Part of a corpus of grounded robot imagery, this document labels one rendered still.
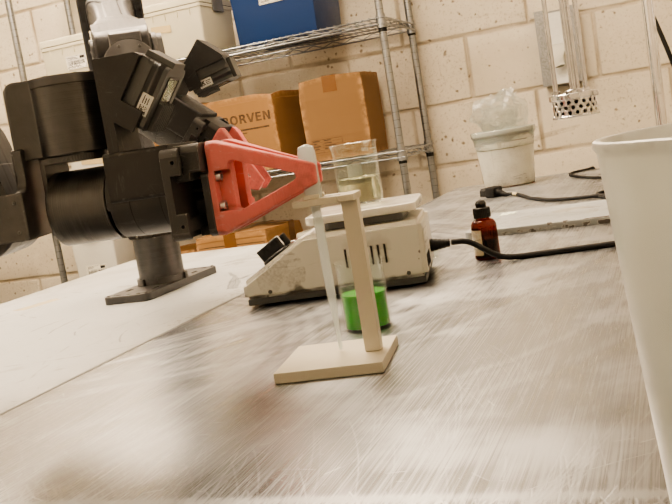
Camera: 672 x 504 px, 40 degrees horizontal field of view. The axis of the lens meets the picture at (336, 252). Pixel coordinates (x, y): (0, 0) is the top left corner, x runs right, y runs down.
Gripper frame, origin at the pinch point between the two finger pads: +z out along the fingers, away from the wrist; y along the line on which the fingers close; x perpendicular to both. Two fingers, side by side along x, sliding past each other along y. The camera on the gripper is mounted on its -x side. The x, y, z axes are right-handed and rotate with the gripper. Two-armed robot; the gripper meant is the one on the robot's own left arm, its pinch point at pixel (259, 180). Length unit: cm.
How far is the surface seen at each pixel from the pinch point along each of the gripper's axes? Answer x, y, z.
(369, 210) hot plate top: -5.8, -11.2, 13.5
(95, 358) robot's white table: 17.3, -27.5, -0.2
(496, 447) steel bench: -7, -62, 28
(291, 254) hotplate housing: 2.6, -11.9, 9.0
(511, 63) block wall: -38, 233, 16
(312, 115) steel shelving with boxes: 12, 208, -32
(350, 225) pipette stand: -8.9, -41.2, 14.5
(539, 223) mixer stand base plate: -11.7, 18.7, 32.2
